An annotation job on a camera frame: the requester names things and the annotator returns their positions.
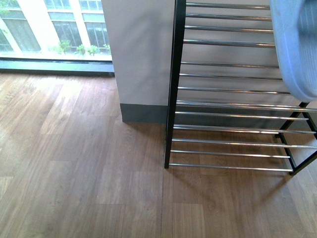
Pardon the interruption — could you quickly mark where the light blue slipper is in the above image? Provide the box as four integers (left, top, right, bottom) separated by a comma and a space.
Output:
269, 0, 317, 103

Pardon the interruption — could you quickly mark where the black metal shoe rack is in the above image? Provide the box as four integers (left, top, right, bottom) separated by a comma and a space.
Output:
164, 0, 317, 175

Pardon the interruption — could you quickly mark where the window with dark frame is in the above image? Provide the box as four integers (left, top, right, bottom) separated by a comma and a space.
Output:
0, 0, 114, 76

